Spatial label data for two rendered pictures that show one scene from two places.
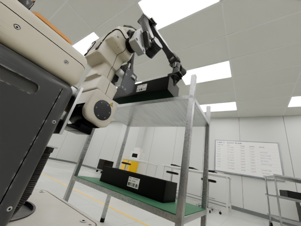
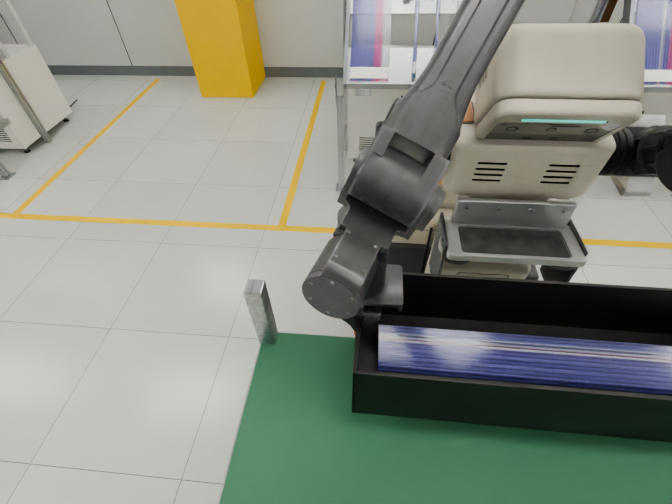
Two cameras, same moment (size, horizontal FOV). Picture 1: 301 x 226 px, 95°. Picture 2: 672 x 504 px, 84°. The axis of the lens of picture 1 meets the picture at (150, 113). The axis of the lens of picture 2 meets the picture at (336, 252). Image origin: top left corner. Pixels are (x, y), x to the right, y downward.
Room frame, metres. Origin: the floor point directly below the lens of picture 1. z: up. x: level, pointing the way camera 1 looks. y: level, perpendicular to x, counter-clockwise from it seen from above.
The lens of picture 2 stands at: (1.08, -0.30, 1.56)
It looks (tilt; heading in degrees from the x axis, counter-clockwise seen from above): 46 degrees down; 149
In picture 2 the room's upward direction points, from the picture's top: 2 degrees counter-clockwise
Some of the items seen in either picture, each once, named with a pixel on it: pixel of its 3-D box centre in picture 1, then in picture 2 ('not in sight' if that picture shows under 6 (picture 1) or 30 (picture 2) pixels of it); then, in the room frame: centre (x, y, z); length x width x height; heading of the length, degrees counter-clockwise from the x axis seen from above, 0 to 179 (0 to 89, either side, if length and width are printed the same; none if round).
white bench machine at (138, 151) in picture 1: (137, 154); not in sight; (5.61, 0.14, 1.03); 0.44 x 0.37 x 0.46; 58
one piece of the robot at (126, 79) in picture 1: (115, 81); (501, 246); (0.79, 0.28, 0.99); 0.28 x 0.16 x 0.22; 52
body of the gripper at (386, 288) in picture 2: (175, 73); (361, 271); (0.85, -0.12, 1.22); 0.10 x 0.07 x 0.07; 52
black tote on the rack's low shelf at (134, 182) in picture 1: (135, 181); not in sight; (1.13, 0.00, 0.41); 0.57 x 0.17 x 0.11; 52
